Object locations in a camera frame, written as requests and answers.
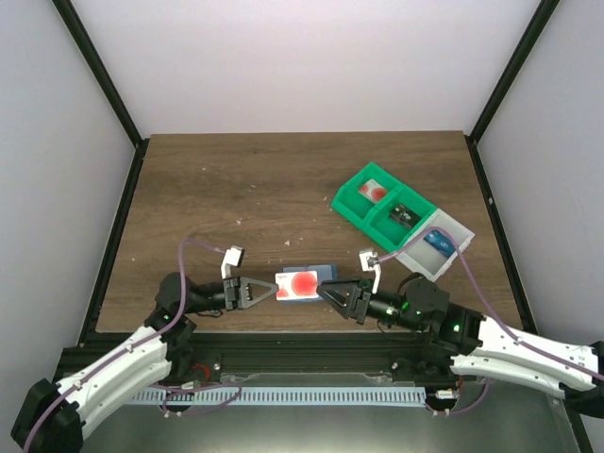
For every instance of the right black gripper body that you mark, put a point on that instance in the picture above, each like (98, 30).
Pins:
(358, 303)

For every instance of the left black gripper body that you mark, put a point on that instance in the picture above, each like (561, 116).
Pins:
(232, 293)

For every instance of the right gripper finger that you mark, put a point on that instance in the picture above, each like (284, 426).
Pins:
(338, 300)
(338, 286)

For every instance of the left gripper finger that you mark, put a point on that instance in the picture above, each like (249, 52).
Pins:
(250, 282)
(252, 295)

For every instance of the blue card holder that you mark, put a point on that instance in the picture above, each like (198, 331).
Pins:
(324, 272)

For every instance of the red white card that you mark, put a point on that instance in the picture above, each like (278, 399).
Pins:
(372, 191)
(296, 286)

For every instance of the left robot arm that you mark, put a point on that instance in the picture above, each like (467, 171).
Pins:
(59, 416)

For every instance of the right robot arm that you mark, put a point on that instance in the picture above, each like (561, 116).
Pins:
(454, 340)

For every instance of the black card in bin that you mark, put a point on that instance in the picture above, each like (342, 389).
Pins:
(404, 216)

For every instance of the blue card in bin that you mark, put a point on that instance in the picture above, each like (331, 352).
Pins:
(441, 243)

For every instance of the green bin middle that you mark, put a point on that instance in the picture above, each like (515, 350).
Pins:
(387, 233)

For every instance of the green bin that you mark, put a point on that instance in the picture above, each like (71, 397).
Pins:
(387, 233)
(358, 199)

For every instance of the green bin far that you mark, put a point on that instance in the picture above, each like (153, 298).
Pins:
(358, 199)

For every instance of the white bin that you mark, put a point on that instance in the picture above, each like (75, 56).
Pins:
(420, 257)

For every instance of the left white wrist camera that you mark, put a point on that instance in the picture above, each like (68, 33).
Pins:
(232, 258)

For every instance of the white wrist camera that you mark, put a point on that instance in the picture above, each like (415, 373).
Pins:
(370, 262)
(232, 258)

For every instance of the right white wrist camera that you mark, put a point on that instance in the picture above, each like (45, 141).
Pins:
(370, 262)

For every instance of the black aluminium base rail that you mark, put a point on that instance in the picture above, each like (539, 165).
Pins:
(215, 356)

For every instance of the white slotted cable duct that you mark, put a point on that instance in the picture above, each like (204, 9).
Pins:
(306, 396)

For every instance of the metal base plate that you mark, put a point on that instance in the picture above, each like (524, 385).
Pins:
(502, 418)

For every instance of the black frame post left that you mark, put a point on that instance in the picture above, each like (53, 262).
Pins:
(88, 51)

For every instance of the black frame post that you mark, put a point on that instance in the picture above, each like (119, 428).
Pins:
(520, 54)
(88, 51)

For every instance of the black frame post right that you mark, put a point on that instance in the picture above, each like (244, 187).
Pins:
(520, 54)

